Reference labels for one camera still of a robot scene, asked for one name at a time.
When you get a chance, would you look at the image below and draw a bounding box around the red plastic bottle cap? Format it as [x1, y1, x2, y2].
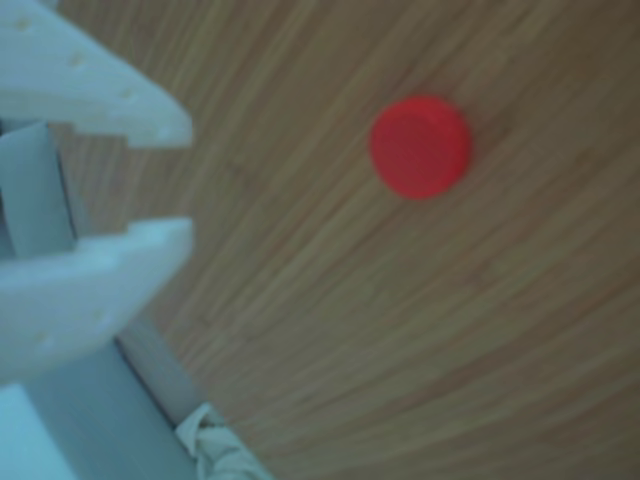
[368, 95, 474, 201]

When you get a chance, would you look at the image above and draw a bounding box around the beige fabric sofa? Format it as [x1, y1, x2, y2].
[0, 119, 207, 480]

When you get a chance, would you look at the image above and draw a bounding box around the white knitted blanket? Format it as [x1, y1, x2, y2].
[174, 403, 274, 480]

